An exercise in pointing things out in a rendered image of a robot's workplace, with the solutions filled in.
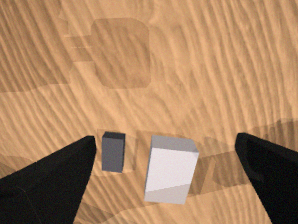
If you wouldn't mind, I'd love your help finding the white rectangular block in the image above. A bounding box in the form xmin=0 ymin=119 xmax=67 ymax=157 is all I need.
xmin=144 ymin=135 xmax=199 ymax=204

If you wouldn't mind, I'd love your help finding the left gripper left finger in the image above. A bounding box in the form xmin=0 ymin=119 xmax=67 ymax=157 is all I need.
xmin=0 ymin=135 xmax=97 ymax=224

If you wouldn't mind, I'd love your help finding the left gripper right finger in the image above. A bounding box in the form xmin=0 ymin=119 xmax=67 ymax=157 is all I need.
xmin=235 ymin=132 xmax=298 ymax=224

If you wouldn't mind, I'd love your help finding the grey rectangular block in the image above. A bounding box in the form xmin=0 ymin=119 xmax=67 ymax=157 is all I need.
xmin=102 ymin=131 xmax=126 ymax=173

